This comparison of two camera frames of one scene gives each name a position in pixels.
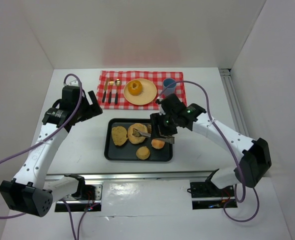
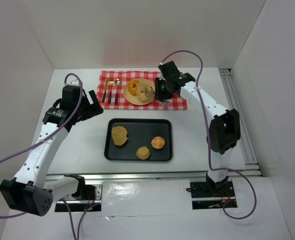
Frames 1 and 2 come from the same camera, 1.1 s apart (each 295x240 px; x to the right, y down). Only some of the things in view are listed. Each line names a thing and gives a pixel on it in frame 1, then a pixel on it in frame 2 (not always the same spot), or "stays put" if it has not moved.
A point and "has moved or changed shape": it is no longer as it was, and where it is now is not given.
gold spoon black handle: [117, 83] stays put
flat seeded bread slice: [119, 135] stays put
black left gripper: [89, 108] stays put
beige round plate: [148, 94] stays put
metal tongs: [136, 133] has moved or changed shape
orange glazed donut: [134, 87] stays put
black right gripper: [159, 126] -> [158, 89]
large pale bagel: [134, 139] -> [144, 90]
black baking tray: [127, 152] stays put
